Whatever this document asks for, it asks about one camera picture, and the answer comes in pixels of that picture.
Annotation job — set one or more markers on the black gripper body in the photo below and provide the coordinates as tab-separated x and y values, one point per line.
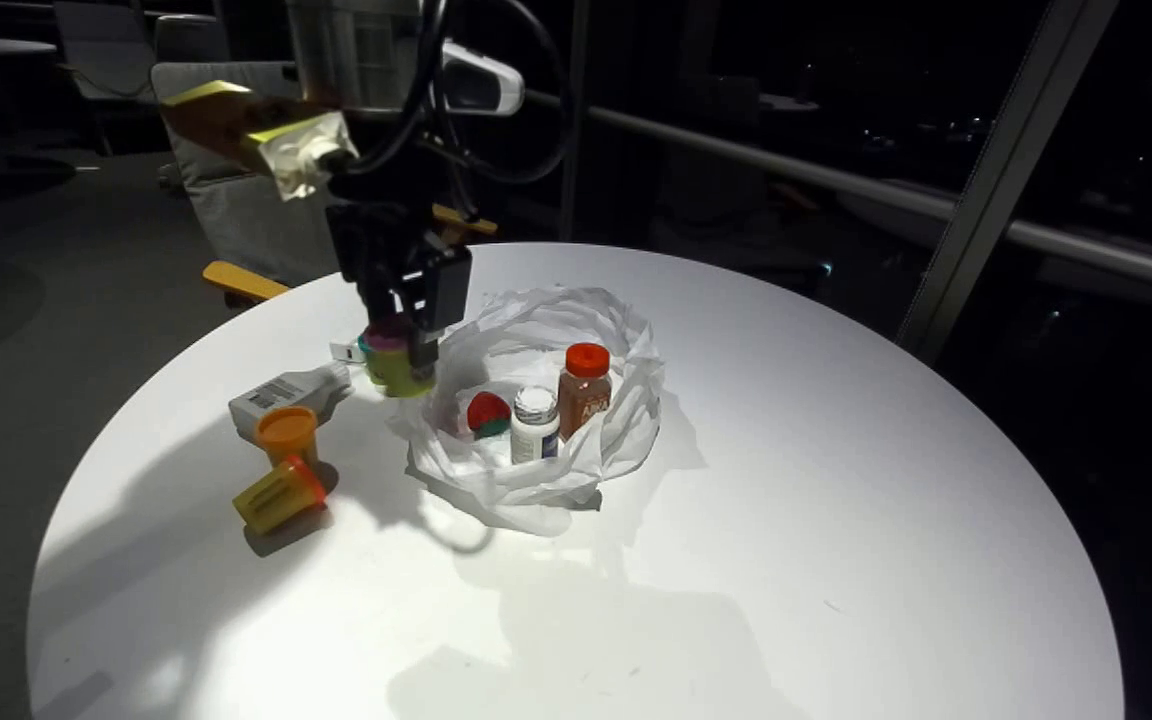
380	226

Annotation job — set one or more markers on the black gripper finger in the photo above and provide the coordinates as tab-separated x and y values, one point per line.
441	294
387	308

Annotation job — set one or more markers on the small red cap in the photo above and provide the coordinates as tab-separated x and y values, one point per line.
485	414

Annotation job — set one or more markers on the red-capped spice bottle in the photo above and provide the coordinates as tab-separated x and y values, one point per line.
584	387

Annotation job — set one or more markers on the yellow-lid play-dough tub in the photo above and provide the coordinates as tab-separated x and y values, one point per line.
291	435

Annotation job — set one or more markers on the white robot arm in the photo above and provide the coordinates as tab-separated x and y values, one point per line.
400	83

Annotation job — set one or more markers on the large white plastic bottle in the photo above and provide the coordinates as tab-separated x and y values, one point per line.
319	390

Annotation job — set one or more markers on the clear crumpled plastic bag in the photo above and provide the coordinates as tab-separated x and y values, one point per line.
516	340

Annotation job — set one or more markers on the yellow pencil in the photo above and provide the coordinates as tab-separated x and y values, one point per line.
242	280

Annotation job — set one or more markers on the vertical window post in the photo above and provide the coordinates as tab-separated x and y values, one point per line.
1027	122

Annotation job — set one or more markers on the metal window rail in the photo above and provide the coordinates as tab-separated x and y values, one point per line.
703	183

